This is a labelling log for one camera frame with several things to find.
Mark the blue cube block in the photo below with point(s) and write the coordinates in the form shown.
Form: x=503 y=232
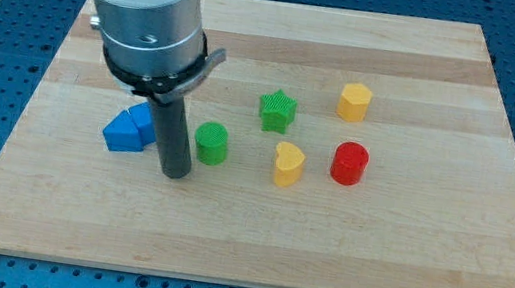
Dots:
x=142 y=119

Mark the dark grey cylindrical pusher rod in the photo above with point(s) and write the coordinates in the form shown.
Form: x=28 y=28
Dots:
x=172 y=139

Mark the green cylinder block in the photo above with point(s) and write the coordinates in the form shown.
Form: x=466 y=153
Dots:
x=211 y=143

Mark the blue triangle block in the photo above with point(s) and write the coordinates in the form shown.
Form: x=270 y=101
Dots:
x=121 y=134

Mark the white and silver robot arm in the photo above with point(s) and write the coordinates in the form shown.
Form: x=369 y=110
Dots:
x=158 y=49

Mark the light wooden board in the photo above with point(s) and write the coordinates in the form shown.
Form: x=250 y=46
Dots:
x=435 y=207

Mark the yellow heart block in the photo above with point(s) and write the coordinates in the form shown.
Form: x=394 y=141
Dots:
x=288 y=164

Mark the green star block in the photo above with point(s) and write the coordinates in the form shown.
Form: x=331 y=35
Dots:
x=277 y=111

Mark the red cylinder block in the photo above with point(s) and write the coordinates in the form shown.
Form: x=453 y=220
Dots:
x=349 y=163

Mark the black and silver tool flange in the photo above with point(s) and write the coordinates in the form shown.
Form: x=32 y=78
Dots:
x=174 y=85

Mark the yellow hexagon block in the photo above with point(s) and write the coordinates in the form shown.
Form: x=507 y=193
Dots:
x=354 y=102

